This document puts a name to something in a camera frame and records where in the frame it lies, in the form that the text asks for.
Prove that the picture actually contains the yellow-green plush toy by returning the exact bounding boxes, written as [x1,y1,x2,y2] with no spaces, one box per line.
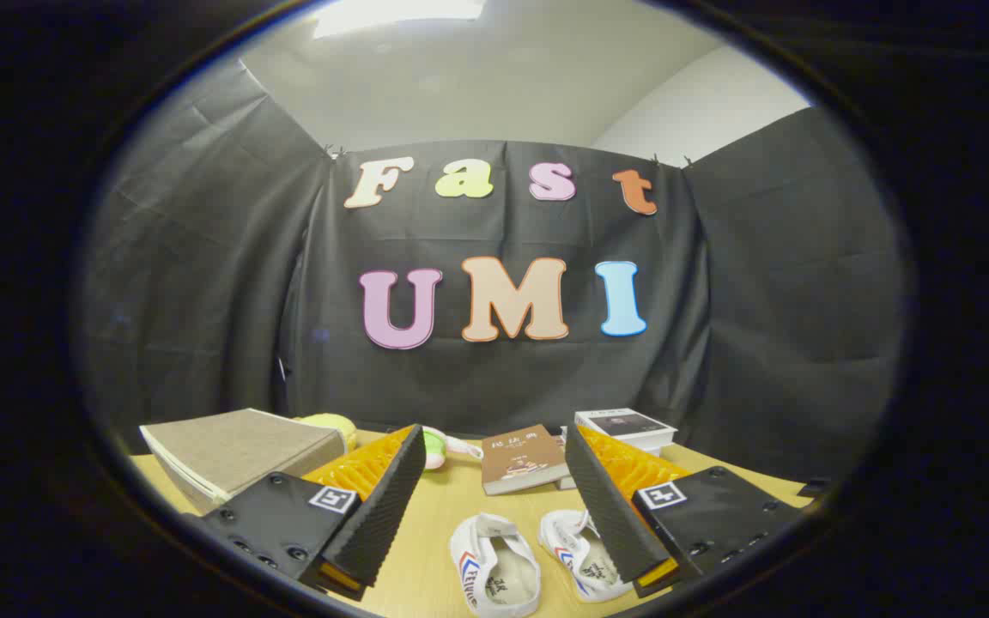
[295,414,358,452]

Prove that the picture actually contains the grey fabric storage box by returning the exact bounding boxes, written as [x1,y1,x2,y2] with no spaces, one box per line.
[139,409,348,514]

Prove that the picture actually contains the brown book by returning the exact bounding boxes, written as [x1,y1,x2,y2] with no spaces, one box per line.
[481,424,571,497]

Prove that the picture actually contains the white shoe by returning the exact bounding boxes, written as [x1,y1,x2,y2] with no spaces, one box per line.
[449,513,542,618]
[539,509,633,603]

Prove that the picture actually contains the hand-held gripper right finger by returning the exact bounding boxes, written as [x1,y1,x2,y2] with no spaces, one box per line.
[564,423,804,599]

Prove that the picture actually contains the white and black book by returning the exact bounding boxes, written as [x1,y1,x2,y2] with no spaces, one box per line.
[556,408,679,491]

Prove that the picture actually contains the green and pink toy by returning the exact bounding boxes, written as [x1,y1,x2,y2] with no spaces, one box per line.
[391,425,484,471]

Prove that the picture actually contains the black backdrop cloth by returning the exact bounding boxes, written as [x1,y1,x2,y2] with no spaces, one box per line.
[82,58,906,482]

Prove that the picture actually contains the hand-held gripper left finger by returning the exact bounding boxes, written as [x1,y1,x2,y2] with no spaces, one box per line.
[199,423,428,602]

